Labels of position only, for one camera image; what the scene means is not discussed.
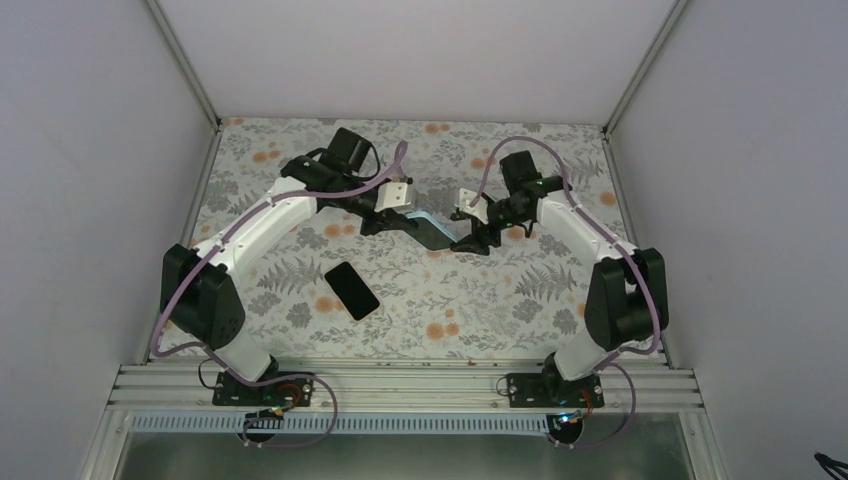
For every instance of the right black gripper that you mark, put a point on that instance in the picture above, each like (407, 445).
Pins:
(478, 240)

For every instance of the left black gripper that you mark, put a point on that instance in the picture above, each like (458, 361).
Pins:
(388, 220)

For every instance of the light blue phone case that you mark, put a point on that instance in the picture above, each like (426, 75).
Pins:
(423, 214)

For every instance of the blue phone black screen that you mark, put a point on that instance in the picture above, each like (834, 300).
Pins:
(352, 291)

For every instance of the magenta phone black screen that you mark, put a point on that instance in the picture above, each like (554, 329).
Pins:
(432, 235)

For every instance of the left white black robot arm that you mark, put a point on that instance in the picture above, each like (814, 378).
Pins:
(198, 287)

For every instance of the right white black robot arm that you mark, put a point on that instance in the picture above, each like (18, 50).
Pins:
(626, 307)

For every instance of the floral table mat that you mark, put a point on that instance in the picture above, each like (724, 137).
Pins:
(524, 300)

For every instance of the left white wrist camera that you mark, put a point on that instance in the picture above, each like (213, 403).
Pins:
(399, 196)

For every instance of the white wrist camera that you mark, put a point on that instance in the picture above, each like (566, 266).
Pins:
(470, 205)
(399, 196)

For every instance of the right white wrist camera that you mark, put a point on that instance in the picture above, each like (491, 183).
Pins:
(470, 205)

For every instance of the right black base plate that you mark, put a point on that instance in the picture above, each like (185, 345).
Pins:
(535, 390)

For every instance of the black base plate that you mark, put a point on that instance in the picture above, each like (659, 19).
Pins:
(296, 392)
(535, 390)

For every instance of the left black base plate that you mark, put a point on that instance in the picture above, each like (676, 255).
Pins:
(296, 392)

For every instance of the grey metal frame post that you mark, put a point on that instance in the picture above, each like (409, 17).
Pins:
(183, 63)

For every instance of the aluminium front rail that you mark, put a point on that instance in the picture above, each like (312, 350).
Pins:
(423, 386)

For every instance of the white slotted cable duct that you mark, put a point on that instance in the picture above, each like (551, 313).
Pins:
(344, 423)

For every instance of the right grey frame post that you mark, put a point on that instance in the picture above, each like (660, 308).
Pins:
(660, 39)

